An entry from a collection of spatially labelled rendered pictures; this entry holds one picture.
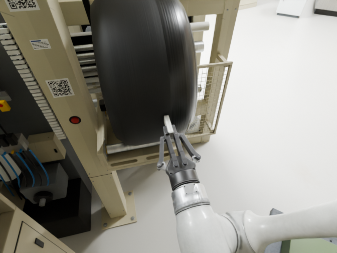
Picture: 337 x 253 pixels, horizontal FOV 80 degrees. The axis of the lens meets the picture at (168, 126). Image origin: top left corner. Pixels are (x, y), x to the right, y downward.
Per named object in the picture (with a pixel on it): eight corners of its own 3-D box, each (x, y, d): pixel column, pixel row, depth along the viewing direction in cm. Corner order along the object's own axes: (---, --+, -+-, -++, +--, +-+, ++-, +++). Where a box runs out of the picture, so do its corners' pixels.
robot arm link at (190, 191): (176, 210, 45) (170, 184, 48) (174, 219, 52) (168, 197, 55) (214, 201, 46) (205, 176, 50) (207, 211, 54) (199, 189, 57)
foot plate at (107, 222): (102, 230, 153) (101, 229, 152) (101, 197, 172) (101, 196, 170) (137, 221, 158) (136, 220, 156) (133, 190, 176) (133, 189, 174)
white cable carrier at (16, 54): (58, 139, 91) (-8, 29, 57) (59, 132, 95) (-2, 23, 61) (68, 138, 92) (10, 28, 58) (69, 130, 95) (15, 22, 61)
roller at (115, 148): (103, 143, 93) (105, 147, 97) (104, 152, 91) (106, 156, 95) (176, 130, 99) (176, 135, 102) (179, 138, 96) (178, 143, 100)
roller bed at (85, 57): (77, 97, 122) (58, 48, 100) (79, 83, 132) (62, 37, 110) (111, 92, 125) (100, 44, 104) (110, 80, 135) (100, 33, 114)
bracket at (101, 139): (102, 167, 93) (96, 154, 86) (101, 111, 120) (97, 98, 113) (109, 166, 93) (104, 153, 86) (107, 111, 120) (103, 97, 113)
